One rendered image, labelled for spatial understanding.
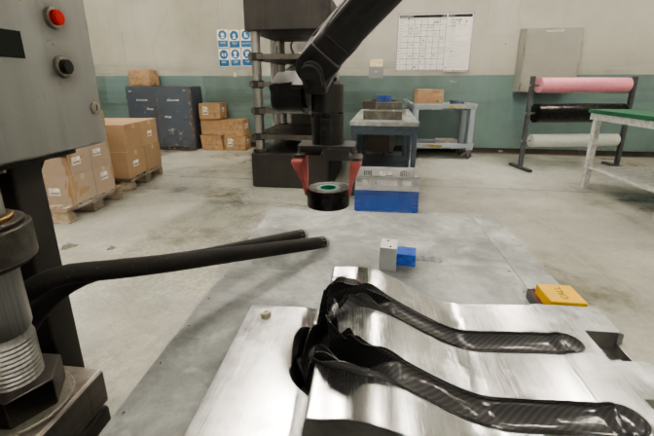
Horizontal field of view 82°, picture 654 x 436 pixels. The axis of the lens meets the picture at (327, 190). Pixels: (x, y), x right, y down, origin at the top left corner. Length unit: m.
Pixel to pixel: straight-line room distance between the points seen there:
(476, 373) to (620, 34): 7.27
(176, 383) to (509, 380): 0.42
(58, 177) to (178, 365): 3.45
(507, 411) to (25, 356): 0.56
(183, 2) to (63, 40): 6.90
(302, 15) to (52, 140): 3.60
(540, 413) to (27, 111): 0.81
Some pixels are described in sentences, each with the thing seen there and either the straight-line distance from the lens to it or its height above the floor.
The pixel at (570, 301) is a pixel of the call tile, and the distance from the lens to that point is 0.78.
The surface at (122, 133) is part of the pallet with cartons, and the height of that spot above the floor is 0.65.
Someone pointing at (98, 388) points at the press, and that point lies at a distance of 0.71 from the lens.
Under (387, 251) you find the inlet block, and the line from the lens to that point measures 0.82.
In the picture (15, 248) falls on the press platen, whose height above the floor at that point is 1.01.
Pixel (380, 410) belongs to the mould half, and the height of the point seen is 0.93.
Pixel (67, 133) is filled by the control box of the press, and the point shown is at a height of 1.10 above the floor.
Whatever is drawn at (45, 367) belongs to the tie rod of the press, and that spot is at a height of 0.83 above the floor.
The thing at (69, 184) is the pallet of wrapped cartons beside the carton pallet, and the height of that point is 0.33.
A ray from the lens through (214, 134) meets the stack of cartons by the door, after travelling 7.05.
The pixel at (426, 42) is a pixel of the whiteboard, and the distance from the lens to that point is 6.77.
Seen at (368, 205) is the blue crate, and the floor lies 0.06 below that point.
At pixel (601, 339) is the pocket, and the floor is 0.88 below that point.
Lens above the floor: 1.19
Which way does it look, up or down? 16 degrees down
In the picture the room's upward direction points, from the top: straight up
